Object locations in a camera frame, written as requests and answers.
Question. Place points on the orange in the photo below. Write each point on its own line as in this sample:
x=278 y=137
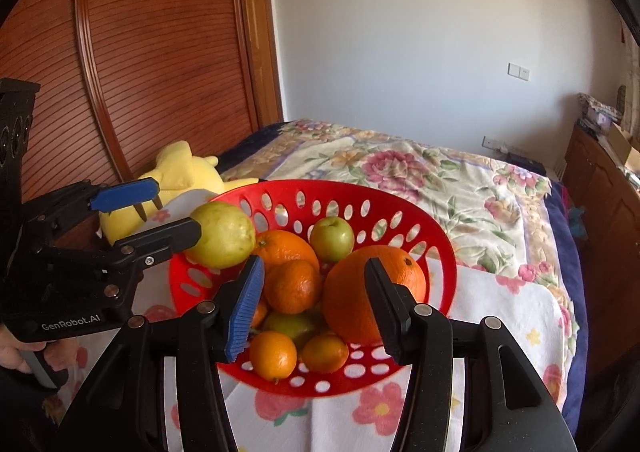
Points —
x=285 y=247
x=350 y=302

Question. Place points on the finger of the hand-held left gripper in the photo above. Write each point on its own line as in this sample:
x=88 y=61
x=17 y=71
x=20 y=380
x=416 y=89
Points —
x=125 y=194
x=160 y=237

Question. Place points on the open cardboard box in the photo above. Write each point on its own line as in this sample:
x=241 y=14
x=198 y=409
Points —
x=624 y=141

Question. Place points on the red perforated plastic basket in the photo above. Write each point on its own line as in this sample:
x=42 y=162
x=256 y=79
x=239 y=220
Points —
x=310 y=199

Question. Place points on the floral blanket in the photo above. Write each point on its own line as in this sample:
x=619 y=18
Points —
x=400 y=167

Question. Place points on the small green apple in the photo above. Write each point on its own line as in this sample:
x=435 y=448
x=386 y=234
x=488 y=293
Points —
x=331 y=238

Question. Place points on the white wall socket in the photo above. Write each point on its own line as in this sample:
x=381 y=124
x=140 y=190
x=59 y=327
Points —
x=495 y=142

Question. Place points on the white wall switch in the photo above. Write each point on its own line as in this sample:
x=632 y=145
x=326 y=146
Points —
x=519 y=71

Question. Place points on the dark woven fan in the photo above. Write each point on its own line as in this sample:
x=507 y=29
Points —
x=621 y=97

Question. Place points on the yellow-green pear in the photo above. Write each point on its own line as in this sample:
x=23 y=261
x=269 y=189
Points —
x=222 y=234
x=292 y=325

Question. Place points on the stack of folded fabrics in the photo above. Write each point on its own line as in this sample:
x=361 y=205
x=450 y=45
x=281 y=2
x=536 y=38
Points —
x=600 y=108

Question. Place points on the navy blue bedsheet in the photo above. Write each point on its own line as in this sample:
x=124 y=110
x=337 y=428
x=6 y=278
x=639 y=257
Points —
x=565 y=257

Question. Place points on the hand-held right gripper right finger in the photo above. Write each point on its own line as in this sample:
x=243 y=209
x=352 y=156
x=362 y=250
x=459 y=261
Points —
x=385 y=302

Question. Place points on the yellow plush toy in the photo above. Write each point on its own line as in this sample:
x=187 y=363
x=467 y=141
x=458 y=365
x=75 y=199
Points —
x=185 y=167

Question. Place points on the brown wooden cabinet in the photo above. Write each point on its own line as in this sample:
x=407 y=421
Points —
x=605 y=232

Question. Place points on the brown wooden wardrobe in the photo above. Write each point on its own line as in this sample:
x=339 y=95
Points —
x=150 y=57

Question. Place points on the small tangerine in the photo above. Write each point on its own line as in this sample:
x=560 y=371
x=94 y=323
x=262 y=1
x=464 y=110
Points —
x=272 y=354
x=292 y=284
x=259 y=314
x=325 y=353

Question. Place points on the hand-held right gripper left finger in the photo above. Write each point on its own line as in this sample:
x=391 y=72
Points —
x=246 y=304

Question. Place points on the teal soft item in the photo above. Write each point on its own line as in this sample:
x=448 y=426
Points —
x=575 y=223

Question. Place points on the person's left hand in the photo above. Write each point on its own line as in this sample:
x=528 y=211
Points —
x=12 y=354

